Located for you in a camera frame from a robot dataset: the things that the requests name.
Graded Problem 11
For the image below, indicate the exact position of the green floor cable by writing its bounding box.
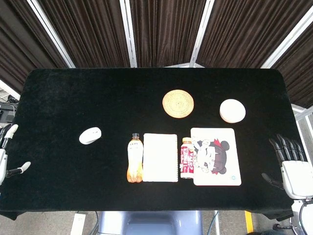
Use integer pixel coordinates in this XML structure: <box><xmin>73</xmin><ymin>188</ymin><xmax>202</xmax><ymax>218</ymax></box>
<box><xmin>209</xmin><ymin>210</ymin><xmax>220</xmax><ymax>235</ymax></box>

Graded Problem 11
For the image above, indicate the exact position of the round woven rattan coaster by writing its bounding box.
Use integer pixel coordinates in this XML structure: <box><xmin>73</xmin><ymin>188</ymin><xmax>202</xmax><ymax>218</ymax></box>
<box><xmin>162</xmin><ymin>89</ymin><xmax>195</xmax><ymax>119</ymax></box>

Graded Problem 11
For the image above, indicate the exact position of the dark brown curtain panel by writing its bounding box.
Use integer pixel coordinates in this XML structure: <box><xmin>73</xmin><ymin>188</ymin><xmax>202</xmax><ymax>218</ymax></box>
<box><xmin>197</xmin><ymin>0</ymin><xmax>313</xmax><ymax>69</ymax></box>
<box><xmin>36</xmin><ymin>0</ymin><xmax>130</xmax><ymax>69</ymax></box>
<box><xmin>129</xmin><ymin>0</ymin><xmax>207</xmax><ymax>68</ymax></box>
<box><xmin>271</xmin><ymin>24</ymin><xmax>313</xmax><ymax>108</ymax></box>
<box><xmin>0</xmin><ymin>0</ymin><xmax>69</xmax><ymax>94</ymax></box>

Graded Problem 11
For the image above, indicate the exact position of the black floor cable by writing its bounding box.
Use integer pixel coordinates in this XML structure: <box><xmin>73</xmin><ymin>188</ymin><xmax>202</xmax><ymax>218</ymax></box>
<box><xmin>93</xmin><ymin>211</ymin><xmax>100</xmax><ymax>235</ymax></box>

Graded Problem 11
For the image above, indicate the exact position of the blue-grey robot torso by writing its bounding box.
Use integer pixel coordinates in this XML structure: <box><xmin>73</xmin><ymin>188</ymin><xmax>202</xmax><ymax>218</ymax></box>
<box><xmin>97</xmin><ymin>210</ymin><xmax>203</xmax><ymax>235</ymax></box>

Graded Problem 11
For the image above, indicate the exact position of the black velvet tablecloth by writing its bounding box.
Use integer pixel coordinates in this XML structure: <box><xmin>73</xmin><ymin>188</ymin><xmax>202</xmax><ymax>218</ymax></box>
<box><xmin>0</xmin><ymin>68</ymin><xmax>305</xmax><ymax>221</ymax></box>

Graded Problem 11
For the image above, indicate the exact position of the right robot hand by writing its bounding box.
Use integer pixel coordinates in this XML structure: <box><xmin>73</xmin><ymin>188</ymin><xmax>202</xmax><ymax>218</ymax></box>
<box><xmin>261</xmin><ymin>134</ymin><xmax>313</xmax><ymax>200</ymax></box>

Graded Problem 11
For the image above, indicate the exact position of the low aluminium frame rail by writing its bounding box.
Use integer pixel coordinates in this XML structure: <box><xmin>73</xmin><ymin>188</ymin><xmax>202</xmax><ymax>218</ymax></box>
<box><xmin>291</xmin><ymin>104</ymin><xmax>313</xmax><ymax>122</ymax></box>
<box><xmin>0</xmin><ymin>79</ymin><xmax>21</xmax><ymax>100</ymax></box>

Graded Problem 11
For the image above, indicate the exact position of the white computer mouse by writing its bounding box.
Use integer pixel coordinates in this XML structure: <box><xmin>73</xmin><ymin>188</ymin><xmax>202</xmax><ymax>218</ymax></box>
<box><xmin>79</xmin><ymin>126</ymin><xmax>102</xmax><ymax>145</ymax></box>

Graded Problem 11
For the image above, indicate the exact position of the orange drink plastic bottle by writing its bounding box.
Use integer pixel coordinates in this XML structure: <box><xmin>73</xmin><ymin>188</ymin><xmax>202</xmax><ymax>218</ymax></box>
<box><xmin>126</xmin><ymin>133</ymin><xmax>144</xmax><ymax>183</ymax></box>

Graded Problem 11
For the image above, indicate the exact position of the black electronic device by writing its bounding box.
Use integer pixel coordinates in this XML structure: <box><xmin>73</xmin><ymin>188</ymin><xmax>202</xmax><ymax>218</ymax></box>
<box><xmin>0</xmin><ymin>102</ymin><xmax>16</xmax><ymax>123</ymax></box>

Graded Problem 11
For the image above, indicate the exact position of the yellow floor tape strip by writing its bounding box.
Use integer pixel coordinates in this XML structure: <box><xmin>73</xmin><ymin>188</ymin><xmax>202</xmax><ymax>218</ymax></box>
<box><xmin>245</xmin><ymin>211</ymin><xmax>254</xmax><ymax>234</ymax></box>

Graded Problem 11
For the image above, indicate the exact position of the short aluminium frame crossbar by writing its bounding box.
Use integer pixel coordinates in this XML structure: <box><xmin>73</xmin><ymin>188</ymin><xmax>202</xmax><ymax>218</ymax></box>
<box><xmin>162</xmin><ymin>62</ymin><xmax>205</xmax><ymax>69</ymax></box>

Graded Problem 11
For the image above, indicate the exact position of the white power strip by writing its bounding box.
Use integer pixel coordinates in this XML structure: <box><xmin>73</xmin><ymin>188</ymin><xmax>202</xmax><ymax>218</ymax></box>
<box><xmin>70</xmin><ymin>212</ymin><xmax>86</xmax><ymax>235</ymax></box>

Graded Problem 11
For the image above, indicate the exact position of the cartoon print mouse pad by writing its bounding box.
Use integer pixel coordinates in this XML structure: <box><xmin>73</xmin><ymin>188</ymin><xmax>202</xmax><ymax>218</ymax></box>
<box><xmin>190</xmin><ymin>127</ymin><xmax>242</xmax><ymax>187</ymax></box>

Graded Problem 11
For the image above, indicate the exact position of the cream ceramic bowl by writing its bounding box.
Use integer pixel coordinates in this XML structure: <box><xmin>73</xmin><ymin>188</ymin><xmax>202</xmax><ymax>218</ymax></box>
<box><xmin>219</xmin><ymin>98</ymin><xmax>246</xmax><ymax>124</ymax></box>

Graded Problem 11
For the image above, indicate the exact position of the red label drink bottle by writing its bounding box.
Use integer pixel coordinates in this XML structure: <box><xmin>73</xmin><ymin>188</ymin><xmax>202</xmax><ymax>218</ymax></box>
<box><xmin>180</xmin><ymin>137</ymin><xmax>196</xmax><ymax>180</ymax></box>

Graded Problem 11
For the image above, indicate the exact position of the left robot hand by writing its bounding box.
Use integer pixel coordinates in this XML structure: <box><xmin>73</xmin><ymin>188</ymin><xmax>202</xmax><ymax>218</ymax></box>
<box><xmin>0</xmin><ymin>123</ymin><xmax>31</xmax><ymax>186</ymax></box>

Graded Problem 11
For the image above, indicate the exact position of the aluminium frame post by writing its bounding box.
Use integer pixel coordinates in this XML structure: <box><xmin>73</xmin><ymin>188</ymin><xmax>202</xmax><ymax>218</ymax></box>
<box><xmin>260</xmin><ymin>7</ymin><xmax>313</xmax><ymax>69</ymax></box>
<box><xmin>189</xmin><ymin>0</ymin><xmax>216</xmax><ymax>67</ymax></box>
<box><xmin>26</xmin><ymin>0</ymin><xmax>76</xmax><ymax>69</ymax></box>
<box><xmin>119</xmin><ymin>0</ymin><xmax>138</xmax><ymax>68</ymax></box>

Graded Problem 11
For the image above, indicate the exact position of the cream spiral notebook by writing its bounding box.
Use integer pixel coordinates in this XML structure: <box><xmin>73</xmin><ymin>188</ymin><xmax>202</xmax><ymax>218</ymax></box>
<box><xmin>142</xmin><ymin>133</ymin><xmax>179</xmax><ymax>183</ymax></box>

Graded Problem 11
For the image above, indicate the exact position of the metal stand base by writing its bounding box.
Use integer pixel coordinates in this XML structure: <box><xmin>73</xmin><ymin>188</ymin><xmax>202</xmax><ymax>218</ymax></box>
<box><xmin>273</xmin><ymin>216</ymin><xmax>303</xmax><ymax>235</ymax></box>

